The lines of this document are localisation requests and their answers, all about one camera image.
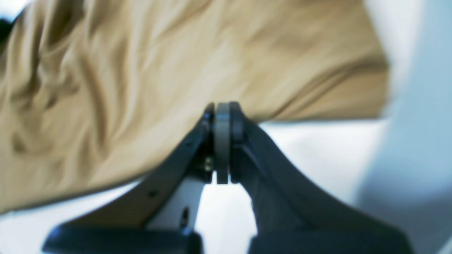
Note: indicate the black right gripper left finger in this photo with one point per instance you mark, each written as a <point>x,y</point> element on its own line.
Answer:
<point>158,215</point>

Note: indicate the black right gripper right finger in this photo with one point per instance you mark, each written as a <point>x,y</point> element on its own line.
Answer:
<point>293,215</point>

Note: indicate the tan t-shirt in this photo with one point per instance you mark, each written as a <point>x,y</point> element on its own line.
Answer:
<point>96,92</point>

